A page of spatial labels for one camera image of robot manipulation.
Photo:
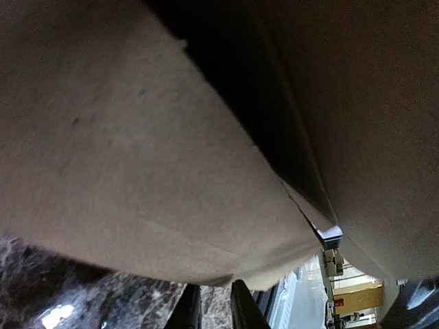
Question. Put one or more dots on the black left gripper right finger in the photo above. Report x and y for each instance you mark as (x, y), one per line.
(245, 312)

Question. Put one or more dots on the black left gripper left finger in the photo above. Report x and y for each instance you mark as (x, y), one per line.
(188, 311)

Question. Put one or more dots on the brown cardboard box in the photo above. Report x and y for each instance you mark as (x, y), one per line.
(211, 141)

